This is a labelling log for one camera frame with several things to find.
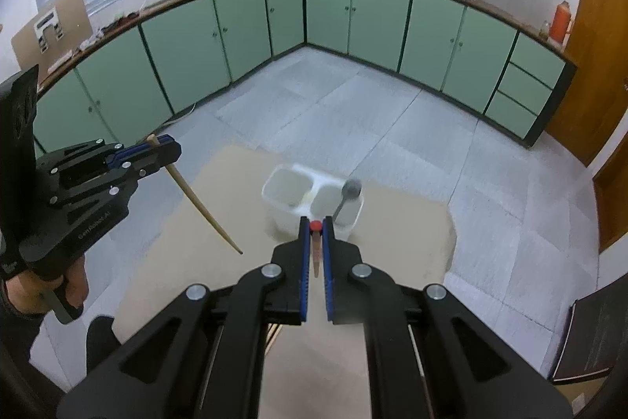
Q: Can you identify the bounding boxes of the person's left hand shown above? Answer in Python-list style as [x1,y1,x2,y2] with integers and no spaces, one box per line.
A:
[0,258,90,318]

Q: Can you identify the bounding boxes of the green base cabinets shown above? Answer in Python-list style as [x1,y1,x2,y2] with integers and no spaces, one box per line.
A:
[29,0,578,156]

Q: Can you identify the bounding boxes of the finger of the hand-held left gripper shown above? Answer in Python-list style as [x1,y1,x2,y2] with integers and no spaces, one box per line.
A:
[37,134,183,189]
[48,168,150,216]

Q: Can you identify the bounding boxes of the white two-compartment utensil holder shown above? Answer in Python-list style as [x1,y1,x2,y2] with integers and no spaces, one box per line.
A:
[261,164,365,242]

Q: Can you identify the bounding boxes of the white cable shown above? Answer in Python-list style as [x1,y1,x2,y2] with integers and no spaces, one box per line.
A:
[167,101,198,121]

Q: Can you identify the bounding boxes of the plain wooden chopstick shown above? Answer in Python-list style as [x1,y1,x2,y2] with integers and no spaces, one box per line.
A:
[146,133,245,257]

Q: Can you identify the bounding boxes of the metal spoon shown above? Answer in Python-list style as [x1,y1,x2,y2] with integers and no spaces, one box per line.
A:
[332,178,363,222]

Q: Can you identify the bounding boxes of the person's left forearm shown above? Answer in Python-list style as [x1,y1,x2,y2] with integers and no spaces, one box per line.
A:
[0,308,50,381]

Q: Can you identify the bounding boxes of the orange thermos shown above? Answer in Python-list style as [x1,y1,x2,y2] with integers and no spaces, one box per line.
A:
[548,0,574,45]

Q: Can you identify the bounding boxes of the brown cardboard box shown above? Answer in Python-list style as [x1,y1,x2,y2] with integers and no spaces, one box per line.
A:
[554,377,592,415]

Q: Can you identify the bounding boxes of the black panel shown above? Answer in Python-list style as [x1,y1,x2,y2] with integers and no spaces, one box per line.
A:
[551,274,628,384]

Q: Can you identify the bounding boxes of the red-tipped wooden chopstick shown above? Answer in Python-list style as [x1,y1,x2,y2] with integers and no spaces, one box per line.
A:
[310,220,324,279]

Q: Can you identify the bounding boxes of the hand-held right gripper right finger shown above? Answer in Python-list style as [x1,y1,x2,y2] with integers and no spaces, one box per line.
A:
[321,217,572,419]

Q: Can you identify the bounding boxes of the brown cardboard sheet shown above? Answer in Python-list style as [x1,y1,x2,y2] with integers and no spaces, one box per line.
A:
[11,0,95,77]

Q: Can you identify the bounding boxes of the wooden door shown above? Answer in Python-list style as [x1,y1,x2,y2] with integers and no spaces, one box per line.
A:
[544,0,628,167]
[591,139,628,254]

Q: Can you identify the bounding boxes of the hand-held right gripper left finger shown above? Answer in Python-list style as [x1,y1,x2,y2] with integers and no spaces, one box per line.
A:
[59,217,315,419]

